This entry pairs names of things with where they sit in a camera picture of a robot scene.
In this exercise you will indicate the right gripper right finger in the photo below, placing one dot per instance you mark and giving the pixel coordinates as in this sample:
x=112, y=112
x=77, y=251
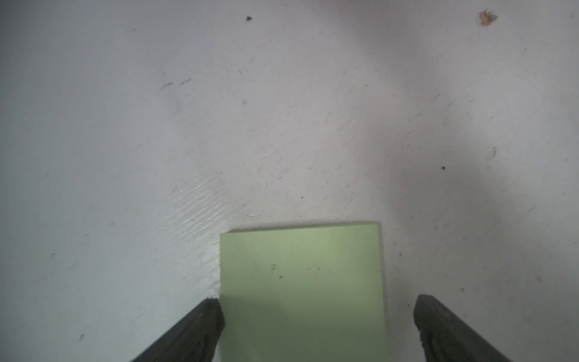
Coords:
x=446, y=338

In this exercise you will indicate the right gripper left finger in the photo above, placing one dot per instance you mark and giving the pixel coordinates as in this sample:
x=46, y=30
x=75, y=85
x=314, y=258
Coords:
x=193, y=338

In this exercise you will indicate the green sticky note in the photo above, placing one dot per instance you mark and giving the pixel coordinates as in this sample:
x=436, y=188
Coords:
x=303, y=294

